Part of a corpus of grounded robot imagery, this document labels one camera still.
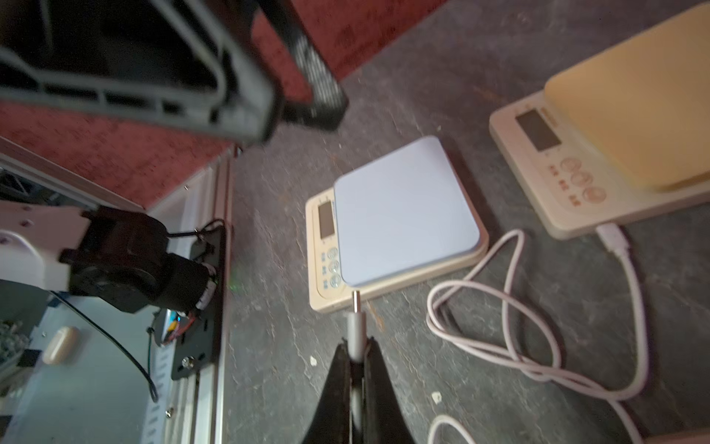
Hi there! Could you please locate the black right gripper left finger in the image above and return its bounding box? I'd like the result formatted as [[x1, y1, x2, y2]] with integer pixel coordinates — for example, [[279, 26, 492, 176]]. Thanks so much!
[[302, 340, 352, 444]]

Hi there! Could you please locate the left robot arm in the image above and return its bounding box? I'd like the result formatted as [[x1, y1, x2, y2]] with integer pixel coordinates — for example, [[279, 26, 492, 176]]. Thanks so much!
[[1, 1, 348, 313]]

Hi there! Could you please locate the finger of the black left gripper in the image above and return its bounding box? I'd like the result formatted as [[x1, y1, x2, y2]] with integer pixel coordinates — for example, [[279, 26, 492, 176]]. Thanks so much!
[[258, 0, 349, 131]]

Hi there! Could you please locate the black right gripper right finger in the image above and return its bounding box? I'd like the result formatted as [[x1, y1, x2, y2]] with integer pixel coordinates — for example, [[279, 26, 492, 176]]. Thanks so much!
[[362, 338, 414, 444]]

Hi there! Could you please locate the white usb cable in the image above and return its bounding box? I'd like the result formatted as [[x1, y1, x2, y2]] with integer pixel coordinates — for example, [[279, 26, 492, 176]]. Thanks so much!
[[345, 290, 368, 440], [425, 221, 650, 444]]

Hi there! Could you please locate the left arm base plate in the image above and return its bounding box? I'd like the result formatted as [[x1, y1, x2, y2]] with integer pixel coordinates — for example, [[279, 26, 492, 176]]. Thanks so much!
[[171, 219, 227, 381]]

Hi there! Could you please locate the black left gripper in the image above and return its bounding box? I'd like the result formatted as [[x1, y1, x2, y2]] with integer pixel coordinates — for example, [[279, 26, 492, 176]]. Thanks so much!
[[1, 1, 283, 144]]

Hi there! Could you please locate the blue top electronic scale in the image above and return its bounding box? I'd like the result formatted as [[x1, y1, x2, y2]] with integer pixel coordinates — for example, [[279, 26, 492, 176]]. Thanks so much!
[[305, 136, 489, 314]]

